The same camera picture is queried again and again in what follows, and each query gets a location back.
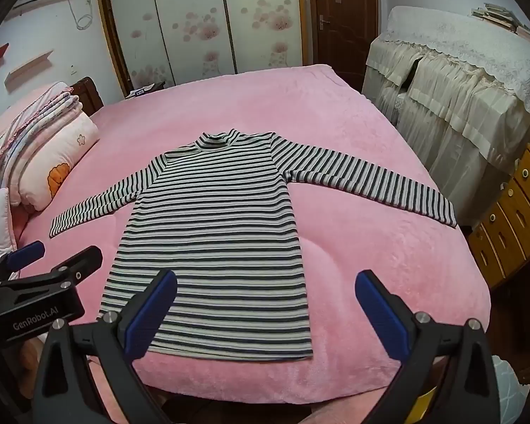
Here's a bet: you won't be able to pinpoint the white object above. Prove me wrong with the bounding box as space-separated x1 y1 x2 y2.
492 355 528 424

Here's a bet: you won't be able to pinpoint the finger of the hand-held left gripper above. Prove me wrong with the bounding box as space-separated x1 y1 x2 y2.
0 241 46 281
0 246 104 294

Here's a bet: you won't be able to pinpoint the pink bed blanket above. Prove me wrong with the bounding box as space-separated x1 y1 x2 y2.
9 63 493 424

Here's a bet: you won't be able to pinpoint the white air conditioner cable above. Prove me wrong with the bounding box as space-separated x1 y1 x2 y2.
68 0 93 31

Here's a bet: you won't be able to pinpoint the floral sliding-door wardrobe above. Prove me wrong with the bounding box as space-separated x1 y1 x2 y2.
94 0 314 98

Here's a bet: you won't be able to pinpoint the dark wooden headboard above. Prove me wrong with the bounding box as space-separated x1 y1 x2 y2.
68 76 104 116

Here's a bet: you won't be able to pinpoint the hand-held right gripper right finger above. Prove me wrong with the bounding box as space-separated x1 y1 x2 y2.
354 269 501 424

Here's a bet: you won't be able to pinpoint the stack of books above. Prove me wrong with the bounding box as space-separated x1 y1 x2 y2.
470 4 530 38

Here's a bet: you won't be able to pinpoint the yellow wooden drawer cabinet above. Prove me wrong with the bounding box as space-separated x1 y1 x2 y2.
467 142 530 290

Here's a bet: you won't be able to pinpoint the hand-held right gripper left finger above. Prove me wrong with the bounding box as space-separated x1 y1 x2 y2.
33 269 178 424

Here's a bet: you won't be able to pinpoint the folded pink quilt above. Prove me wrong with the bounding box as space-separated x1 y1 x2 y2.
0 82 82 186

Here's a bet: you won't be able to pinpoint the pink flower-print pillow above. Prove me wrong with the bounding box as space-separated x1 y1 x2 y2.
9 112 100 213

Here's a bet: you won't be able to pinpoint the striped long-sleeve shirt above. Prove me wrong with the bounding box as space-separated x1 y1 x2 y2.
48 129 459 360

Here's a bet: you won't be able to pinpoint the brown wooden door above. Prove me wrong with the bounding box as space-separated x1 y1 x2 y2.
307 0 381 93

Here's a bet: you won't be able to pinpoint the cream lace-covered furniture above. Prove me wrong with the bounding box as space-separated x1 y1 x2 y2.
362 5 530 226

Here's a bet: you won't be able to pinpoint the pink wall shelf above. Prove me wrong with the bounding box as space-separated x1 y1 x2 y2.
5 49 54 87

